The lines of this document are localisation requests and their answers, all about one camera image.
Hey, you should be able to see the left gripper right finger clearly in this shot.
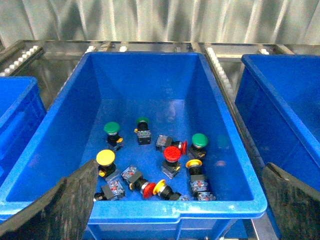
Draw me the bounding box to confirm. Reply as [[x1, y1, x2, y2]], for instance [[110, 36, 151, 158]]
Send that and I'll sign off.
[[262, 163, 320, 240]]

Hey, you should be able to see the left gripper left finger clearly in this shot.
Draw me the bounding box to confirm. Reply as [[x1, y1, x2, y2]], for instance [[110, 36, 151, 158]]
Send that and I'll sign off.
[[0, 159, 98, 240]]

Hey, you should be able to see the yellow button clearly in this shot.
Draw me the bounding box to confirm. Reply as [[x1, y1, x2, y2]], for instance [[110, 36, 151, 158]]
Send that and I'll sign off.
[[152, 179, 190, 201], [95, 149, 116, 178], [185, 159, 209, 197]]

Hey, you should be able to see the red button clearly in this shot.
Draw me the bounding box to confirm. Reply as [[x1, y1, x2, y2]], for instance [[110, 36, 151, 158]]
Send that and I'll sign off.
[[155, 135, 188, 155], [120, 165, 156, 199], [161, 146, 182, 180]]

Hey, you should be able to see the button block front left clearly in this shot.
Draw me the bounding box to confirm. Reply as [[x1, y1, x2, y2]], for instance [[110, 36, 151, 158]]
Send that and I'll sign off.
[[93, 179, 126, 201]]

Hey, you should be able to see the red button lying front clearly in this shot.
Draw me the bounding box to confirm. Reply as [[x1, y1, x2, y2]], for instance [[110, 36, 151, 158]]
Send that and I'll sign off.
[[120, 165, 156, 199]]

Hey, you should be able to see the green button upright left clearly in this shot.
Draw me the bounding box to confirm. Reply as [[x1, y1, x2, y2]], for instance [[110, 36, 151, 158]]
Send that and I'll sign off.
[[103, 121, 124, 152]]

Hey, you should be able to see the green button upright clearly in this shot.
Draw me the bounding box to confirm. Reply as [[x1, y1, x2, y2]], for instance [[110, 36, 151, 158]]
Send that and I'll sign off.
[[187, 133, 209, 160], [103, 121, 124, 152]]

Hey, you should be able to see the yellow button lying front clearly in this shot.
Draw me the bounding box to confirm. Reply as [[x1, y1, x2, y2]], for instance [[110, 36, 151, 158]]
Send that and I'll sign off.
[[152, 179, 190, 201]]

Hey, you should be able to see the blue target bin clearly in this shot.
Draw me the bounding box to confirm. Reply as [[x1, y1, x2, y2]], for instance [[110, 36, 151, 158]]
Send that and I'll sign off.
[[235, 54, 320, 192]]

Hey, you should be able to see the green button lying back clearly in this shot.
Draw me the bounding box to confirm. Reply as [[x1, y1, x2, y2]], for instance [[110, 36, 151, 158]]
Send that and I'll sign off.
[[134, 116, 152, 145]]

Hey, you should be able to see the blue source bin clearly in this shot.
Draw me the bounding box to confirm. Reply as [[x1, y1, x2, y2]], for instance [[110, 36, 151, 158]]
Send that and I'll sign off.
[[0, 52, 267, 240]]

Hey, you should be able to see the green button upright right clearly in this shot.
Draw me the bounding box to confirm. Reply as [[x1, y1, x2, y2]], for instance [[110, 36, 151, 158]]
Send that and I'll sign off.
[[187, 133, 209, 160]]

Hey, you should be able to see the blue bin far left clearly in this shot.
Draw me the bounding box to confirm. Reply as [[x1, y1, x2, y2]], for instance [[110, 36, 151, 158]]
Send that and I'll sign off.
[[0, 76, 47, 183]]

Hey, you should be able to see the red button lying back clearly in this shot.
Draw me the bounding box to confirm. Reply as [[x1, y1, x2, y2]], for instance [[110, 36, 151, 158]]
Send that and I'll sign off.
[[155, 135, 188, 155]]

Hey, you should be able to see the metal roller rack frame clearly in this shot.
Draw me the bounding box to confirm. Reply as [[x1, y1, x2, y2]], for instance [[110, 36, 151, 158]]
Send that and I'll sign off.
[[0, 40, 284, 193]]

